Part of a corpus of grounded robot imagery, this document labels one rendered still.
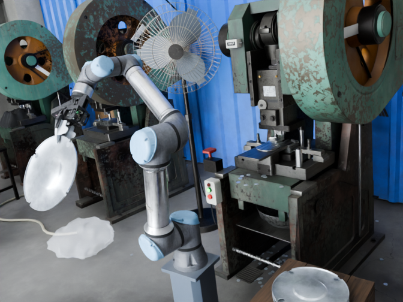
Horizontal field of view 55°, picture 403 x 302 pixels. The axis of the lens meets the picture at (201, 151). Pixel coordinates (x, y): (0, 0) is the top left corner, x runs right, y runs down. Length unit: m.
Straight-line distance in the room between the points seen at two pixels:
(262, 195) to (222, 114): 2.00
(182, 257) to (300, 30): 1.00
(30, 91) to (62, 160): 3.03
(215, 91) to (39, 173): 2.56
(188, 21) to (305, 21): 1.23
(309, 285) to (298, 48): 0.91
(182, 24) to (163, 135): 1.35
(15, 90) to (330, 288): 3.64
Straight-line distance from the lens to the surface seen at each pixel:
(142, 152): 1.33
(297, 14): 1.51
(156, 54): 2.63
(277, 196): 1.95
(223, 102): 3.86
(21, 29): 4.53
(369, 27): 1.74
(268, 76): 1.99
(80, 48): 2.81
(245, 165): 2.13
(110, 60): 1.55
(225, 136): 3.95
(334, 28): 1.53
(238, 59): 2.03
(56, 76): 4.64
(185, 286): 1.71
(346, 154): 2.21
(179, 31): 2.58
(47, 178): 1.55
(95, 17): 2.89
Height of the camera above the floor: 1.37
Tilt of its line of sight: 17 degrees down
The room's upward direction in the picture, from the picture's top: 7 degrees counter-clockwise
